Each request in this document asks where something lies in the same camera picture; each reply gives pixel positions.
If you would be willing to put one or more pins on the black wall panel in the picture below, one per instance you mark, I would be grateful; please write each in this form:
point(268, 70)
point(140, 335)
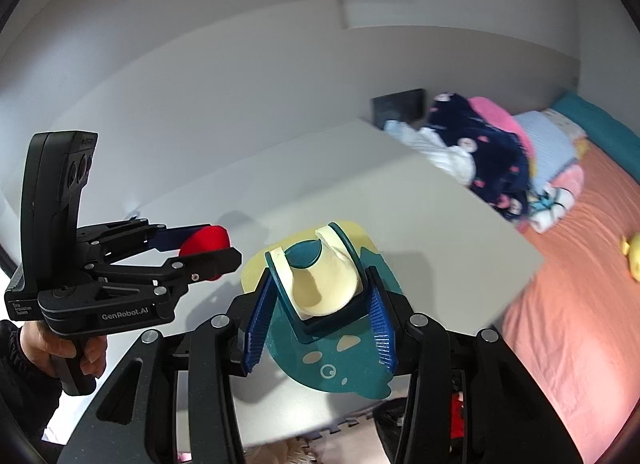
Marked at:
point(400, 104)

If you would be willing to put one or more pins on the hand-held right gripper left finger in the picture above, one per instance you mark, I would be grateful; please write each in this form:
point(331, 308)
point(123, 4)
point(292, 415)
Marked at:
point(257, 316)

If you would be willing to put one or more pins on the teal pillow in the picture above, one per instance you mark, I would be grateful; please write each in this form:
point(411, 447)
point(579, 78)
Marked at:
point(600, 123)

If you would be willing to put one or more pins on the person's left forearm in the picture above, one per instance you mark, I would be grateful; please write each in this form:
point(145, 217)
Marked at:
point(25, 394)

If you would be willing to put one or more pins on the cartoon printed blanket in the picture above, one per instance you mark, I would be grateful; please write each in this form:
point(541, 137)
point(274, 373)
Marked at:
point(557, 204)

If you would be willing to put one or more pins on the yellow plush toy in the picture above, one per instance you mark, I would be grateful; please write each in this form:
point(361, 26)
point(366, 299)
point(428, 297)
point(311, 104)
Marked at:
point(632, 254)

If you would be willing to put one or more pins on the red plush doll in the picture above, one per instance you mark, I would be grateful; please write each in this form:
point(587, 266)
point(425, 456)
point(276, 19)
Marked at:
point(457, 416)

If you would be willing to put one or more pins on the navy printed blanket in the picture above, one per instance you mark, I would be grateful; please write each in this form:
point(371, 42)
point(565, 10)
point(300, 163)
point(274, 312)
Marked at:
point(490, 163)

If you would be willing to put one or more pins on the light blue blanket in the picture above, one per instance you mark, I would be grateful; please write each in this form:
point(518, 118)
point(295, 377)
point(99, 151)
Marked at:
point(547, 148)

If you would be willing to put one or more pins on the person's left hand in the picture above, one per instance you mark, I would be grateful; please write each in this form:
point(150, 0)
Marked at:
point(92, 356)

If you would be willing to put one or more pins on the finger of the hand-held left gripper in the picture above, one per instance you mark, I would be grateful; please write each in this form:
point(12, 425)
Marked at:
point(210, 264)
point(170, 238)

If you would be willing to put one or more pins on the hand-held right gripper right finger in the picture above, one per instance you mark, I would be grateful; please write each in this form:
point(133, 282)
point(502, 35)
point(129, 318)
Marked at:
point(382, 324)

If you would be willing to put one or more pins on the pink blanket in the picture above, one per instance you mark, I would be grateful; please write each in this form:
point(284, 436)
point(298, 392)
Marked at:
point(500, 116)

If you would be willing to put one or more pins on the white cloth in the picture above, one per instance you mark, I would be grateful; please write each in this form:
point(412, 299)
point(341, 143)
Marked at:
point(445, 153)

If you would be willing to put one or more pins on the white cabinet top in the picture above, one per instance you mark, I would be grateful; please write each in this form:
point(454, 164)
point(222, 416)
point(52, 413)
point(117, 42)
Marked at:
point(400, 204)

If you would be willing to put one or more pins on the bed with pink sheet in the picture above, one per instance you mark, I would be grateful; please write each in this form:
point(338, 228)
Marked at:
point(575, 294)

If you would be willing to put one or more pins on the red plush ball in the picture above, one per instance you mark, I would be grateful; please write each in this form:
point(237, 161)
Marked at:
point(205, 244)

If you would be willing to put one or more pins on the white dotted blanket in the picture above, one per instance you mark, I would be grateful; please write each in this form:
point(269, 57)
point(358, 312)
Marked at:
point(567, 123)

